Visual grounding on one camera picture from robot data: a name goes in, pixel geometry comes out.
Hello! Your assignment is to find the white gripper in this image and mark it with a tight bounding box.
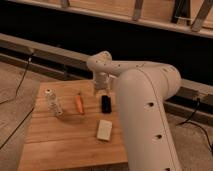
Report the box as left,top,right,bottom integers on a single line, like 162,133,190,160
94,73,110,94

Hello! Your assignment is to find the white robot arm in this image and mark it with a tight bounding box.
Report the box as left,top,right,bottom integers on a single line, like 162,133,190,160
86,51,182,171

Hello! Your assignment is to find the black cable right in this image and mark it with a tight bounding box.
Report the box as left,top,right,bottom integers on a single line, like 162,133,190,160
176,97,213,156

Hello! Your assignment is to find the orange carrot toy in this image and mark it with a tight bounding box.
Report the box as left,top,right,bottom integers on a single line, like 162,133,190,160
75,94,84,115

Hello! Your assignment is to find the white sponge block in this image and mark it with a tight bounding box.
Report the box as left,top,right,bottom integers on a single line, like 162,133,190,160
96,120,112,141

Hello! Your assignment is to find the black cable left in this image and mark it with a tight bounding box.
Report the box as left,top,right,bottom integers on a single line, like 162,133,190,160
0,50,36,150

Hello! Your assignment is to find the black cable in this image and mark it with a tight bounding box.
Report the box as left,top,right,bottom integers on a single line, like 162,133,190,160
176,97,213,156
0,50,36,150

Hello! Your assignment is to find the black eraser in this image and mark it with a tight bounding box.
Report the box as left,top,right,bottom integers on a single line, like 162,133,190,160
101,95,112,113

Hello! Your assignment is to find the clear plastic bottle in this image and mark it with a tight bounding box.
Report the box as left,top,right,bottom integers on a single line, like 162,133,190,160
45,89,63,116

